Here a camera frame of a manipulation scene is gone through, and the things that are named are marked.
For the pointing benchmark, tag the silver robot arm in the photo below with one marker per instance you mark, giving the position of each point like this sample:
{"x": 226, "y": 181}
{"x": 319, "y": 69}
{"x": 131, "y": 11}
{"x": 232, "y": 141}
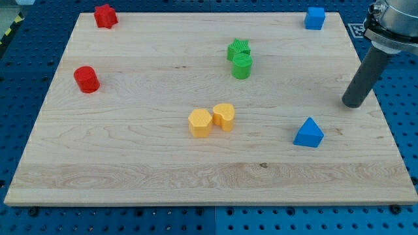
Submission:
{"x": 391, "y": 26}

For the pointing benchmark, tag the blue cube block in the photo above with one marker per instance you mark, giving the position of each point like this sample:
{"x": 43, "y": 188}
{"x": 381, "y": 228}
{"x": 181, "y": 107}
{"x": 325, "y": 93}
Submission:
{"x": 314, "y": 18}

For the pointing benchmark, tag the yellow hexagon block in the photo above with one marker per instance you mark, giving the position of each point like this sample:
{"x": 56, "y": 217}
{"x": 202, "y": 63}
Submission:
{"x": 200, "y": 123}

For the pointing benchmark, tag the yellow heart block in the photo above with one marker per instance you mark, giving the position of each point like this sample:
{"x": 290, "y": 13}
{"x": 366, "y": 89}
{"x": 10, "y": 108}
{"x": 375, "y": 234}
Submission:
{"x": 223, "y": 116}

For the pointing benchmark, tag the large wooden board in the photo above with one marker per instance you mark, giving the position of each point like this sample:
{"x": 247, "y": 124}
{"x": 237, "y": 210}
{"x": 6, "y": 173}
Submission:
{"x": 129, "y": 144}

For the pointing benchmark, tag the green cylinder block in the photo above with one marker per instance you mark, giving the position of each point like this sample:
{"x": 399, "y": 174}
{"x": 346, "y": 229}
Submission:
{"x": 241, "y": 68}

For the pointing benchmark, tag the green star block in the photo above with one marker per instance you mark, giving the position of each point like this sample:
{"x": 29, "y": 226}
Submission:
{"x": 238, "y": 46}

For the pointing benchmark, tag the blue triangle block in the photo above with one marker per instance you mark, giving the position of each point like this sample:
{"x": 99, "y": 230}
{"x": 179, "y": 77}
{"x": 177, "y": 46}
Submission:
{"x": 309, "y": 135}

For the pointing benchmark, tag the red cylinder block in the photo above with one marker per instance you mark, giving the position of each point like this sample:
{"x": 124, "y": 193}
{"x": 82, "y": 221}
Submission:
{"x": 86, "y": 79}

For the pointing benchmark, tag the red star block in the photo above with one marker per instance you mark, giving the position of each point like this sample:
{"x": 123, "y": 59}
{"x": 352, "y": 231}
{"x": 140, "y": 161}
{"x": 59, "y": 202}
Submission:
{"x": 105, "y": 16}

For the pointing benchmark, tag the black white fiducial marker tag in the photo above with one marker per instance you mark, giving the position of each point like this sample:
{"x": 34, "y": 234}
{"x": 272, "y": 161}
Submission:
{"x": 356, "y": 29}

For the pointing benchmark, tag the yellow black hazard tape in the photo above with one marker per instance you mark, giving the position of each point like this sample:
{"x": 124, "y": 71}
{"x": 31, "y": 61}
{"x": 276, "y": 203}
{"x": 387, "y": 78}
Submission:
{"x": 12, "y": 30}

